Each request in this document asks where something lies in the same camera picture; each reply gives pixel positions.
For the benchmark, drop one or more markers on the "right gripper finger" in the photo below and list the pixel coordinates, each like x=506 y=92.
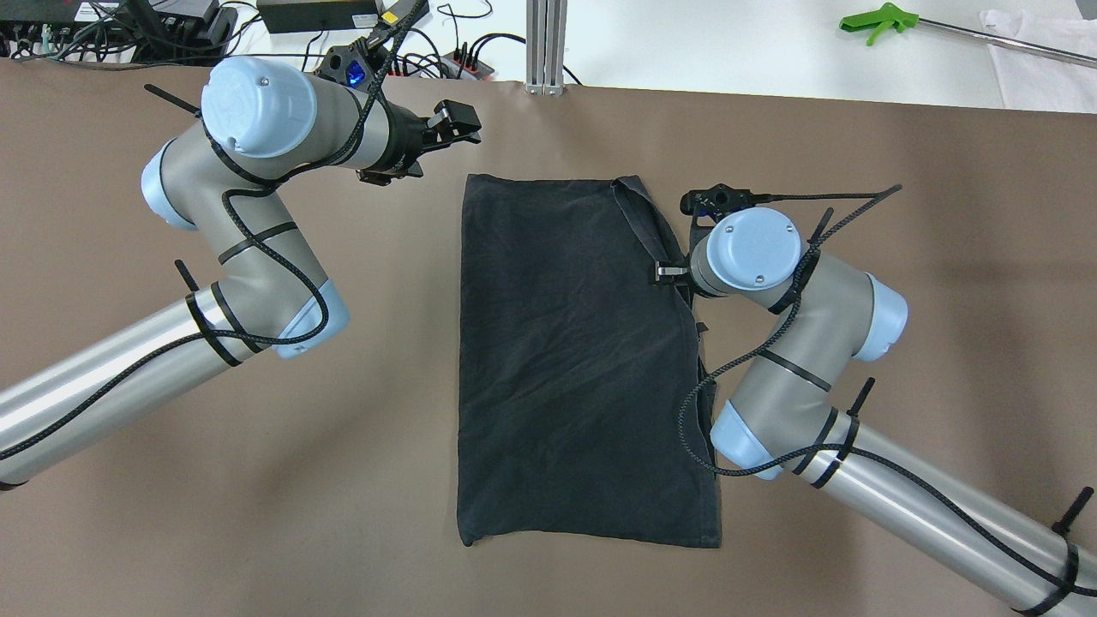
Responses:
x=672 y=273

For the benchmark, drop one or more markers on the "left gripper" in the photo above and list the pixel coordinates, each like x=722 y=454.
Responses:
x=402 y=143

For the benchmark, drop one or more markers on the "black t-shirt with logo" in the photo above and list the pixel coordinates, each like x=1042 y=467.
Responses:
x=575 y=368

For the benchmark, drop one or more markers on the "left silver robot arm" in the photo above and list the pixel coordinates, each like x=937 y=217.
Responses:
x=259 y=124

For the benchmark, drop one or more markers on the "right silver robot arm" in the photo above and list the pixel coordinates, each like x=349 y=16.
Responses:
x=781 y=419

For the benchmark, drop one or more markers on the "grey orange usb hub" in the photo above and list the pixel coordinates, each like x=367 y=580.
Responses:
x=390 y=64
x=465 y=69

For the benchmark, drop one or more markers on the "black power adapter brick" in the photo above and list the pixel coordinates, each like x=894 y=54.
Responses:
x=395 y=19

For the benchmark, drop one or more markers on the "black flat box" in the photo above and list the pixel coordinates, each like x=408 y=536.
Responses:
x=314 y=16

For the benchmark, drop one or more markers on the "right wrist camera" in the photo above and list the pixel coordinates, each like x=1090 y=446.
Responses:
x=716 y=202

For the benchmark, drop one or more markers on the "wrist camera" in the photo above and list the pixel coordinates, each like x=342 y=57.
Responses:
x=716 y=202
x=351 y=66

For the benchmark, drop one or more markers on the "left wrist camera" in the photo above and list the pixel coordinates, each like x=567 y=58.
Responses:
x=351 y=66

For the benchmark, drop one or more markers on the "aluminium frame post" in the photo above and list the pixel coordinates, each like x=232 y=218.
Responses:
x=545 y=33

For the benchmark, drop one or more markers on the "green handled reacher tool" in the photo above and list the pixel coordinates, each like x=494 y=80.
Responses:
x=889 y=17

